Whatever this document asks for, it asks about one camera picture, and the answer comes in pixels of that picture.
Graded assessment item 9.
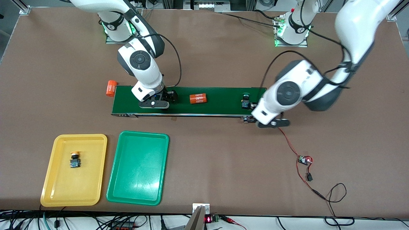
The yellow push button switch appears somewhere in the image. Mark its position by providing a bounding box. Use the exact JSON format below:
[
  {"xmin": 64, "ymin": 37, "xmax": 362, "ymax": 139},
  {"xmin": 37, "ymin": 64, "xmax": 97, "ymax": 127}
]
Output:
[{"xmin": 70, "ymin": 150, "xmax": 81, "ymax": 169}]

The green conveyor belt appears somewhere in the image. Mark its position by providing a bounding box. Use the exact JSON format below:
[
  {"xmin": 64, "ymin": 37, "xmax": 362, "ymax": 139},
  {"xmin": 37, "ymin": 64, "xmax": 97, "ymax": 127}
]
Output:
[{"xmin": 111, "ymin": 85, "xmax": 270, "ymax": 123}]

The green plastic tray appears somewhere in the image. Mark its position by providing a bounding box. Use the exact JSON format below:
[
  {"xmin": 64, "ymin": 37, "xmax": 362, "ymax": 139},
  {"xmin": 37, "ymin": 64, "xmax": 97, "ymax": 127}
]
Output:
[{"xmin": 106, "ymin": 130, "xmax": 170, "ymax": 206}]

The red clip lead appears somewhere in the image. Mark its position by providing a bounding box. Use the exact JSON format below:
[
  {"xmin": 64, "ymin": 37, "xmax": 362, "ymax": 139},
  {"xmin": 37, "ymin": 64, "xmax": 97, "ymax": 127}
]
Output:
[{"xmin": 220, "ymin": 216, "xmax": 246, "ymax": 230}]

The yellow plastic tray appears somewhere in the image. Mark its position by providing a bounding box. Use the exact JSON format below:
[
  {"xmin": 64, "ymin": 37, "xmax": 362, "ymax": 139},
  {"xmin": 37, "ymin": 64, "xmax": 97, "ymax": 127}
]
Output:
[{"xmin": 40, "ymin": 134, "xmax": 108, "ymax": 207}]

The red black power strip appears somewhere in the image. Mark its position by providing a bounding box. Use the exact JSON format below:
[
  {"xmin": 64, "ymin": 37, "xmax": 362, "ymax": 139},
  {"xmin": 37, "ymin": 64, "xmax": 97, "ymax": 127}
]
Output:
[{"xmin": 110, "ymin": 222, "xmax": 135, "ymax": 230}]

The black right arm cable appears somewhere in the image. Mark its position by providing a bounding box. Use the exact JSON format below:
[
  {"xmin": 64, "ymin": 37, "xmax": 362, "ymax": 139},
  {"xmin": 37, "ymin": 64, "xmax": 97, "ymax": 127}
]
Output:
[{"xmin": 141, "ymin": 34, "xmax": 182, "ymax": 87}]

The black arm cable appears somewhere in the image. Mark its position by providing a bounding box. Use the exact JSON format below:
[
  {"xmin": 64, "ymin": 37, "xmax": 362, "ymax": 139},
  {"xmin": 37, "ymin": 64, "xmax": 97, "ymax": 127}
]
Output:
[
  {"xmin": 141, "ymin": 34, "xmax": 182, "ymax": 87},
  {"xmin": 260, "ymin": 27, "xmax": 352, "ymax": 93}
]

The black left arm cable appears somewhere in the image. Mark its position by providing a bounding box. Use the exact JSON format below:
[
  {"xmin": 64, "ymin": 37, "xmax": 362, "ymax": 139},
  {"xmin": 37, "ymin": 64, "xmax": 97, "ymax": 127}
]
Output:
[{"xmin": 260, "ymin": 27, "xmax": 352, "ymax": 93}]

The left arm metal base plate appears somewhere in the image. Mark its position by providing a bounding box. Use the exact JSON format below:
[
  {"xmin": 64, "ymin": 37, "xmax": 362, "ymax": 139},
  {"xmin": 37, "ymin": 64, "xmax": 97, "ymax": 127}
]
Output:
[{"xmin": 273, "ymin": 16, "xmax": 309, "ymax": 48}]

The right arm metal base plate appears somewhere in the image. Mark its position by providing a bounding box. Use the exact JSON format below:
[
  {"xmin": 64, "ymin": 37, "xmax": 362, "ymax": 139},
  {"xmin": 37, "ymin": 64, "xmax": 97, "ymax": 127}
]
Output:
[{"xmin": 105, "ymin": 10, "xmax": 143, "ymax": 44}]

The black cable on table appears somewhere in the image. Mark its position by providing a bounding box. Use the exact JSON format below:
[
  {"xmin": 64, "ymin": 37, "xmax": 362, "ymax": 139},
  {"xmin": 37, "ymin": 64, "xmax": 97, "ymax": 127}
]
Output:
[{"xmin": 220, "ymin": 12, "xmax": 282, "ymax": 27}]

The aluminium frame with light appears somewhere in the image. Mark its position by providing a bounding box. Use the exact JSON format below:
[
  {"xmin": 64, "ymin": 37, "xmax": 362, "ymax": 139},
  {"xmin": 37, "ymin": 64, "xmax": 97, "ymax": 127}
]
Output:
[{"xmin": 161, "ymin": 0, "xmax": 256, "ymax": 13}]

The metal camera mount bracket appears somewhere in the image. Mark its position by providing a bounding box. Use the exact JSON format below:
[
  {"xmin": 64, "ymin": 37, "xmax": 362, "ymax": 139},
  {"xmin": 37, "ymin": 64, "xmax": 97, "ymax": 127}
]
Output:
[{"xmin": 184, "ymin": 203, "xmax": 211, "ymax": 230}]

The thin black looped cable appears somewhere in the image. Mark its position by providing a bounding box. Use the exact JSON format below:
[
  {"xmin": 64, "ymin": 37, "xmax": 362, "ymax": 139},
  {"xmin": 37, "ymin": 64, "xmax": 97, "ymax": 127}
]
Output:
[{"xmin": 315, "ymin": 183, "xmax": 355, "ymax": 226}]

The aluminium corner post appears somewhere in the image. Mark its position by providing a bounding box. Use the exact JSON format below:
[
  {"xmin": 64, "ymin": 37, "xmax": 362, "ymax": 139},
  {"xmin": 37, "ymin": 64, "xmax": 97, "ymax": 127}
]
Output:
[
  {"xmin": 387, "ymin": 3, "xmax": 403, "ymax": 21},
  {"xmin": 11, "ymin": 0, "xmax": 31, "ymax": 15}
]

